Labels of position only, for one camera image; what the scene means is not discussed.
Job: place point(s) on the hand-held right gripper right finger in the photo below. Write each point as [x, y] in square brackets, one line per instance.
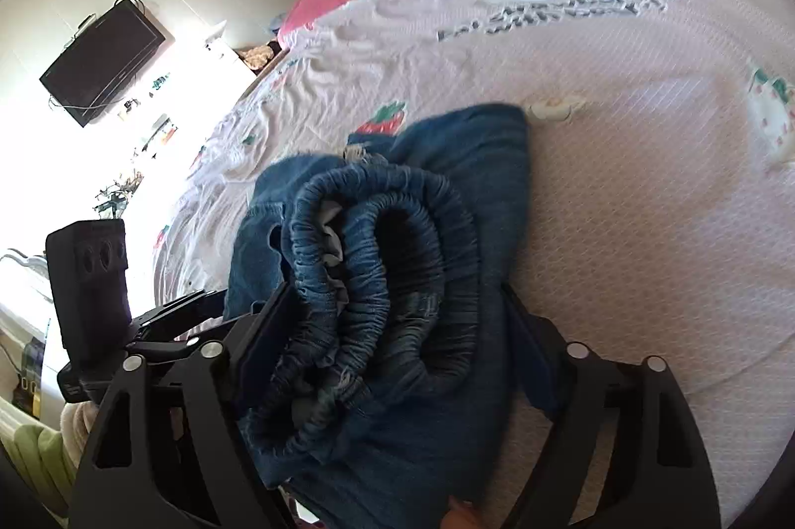
[535, 370]

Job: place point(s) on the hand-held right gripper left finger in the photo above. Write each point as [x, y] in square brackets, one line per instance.
[266, 345]

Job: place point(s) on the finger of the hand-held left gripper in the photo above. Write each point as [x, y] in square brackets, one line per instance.
[180, 314]
[158, 350]

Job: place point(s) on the blue denim pants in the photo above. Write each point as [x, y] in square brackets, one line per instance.
[397, 255]

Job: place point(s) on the person's left forearm green sleeve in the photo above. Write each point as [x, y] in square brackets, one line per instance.
[43, 460]

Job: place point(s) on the person's right hand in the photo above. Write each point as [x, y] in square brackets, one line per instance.
[459, 515]

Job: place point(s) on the bed with strawberry sheet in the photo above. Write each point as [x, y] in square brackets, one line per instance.
[621, 193]

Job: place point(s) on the white dresser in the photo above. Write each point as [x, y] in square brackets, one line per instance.
[211, 81]

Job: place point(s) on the brown patterned box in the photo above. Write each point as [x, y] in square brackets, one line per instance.
[258, 56]

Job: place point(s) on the white curved frame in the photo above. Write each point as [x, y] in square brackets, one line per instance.
[22, 265]

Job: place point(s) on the black wall television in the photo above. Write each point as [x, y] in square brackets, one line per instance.
[102, 63]

